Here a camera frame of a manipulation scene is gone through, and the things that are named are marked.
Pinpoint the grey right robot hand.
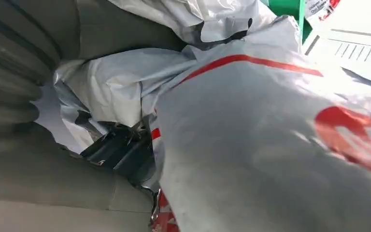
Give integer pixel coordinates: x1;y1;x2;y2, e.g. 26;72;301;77
0;0;188;232

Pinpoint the green plastic crate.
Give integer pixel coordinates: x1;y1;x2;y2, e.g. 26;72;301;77
260;0;314;44

